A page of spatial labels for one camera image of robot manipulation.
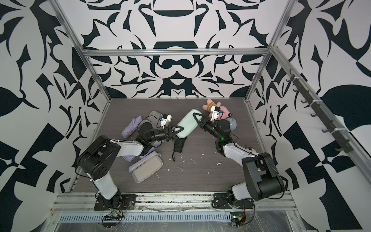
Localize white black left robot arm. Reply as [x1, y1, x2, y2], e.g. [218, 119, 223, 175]
[77, 122, 190, 208]

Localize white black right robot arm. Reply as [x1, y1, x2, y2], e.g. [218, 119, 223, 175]
[193, 113, 285, 201]

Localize lavender folded umbrella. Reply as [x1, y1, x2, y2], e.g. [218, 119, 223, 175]
[121, 116, 142, 139]

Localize lavender open umbrella case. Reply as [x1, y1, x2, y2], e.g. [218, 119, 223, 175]
[128, 151, 163, 184]

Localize pink plush pig toy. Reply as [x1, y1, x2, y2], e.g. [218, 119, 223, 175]
[202, 99, 232, 121]

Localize blue round alarm clock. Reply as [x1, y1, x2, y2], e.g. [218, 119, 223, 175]
[226, 118, 237, 131]

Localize brown white plush dog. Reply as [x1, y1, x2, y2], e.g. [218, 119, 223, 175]
[246, 147, 258, 155]

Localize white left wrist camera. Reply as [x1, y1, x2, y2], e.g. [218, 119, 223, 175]
[160, 114, 172, 129]

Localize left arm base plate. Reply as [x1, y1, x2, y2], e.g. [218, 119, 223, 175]
[94, 194, 137, 211]

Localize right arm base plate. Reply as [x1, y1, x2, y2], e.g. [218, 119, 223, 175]
[211, 190, 241, 209]

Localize white perforated cable tray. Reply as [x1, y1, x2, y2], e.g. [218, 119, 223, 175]
[59, 212, 231, 223]

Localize aluminium cage frame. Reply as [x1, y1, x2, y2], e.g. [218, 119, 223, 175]
[49, 1, 371, 181]

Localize black wall hook rail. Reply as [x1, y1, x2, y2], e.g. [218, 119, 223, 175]
[287, 71, 354, 153]

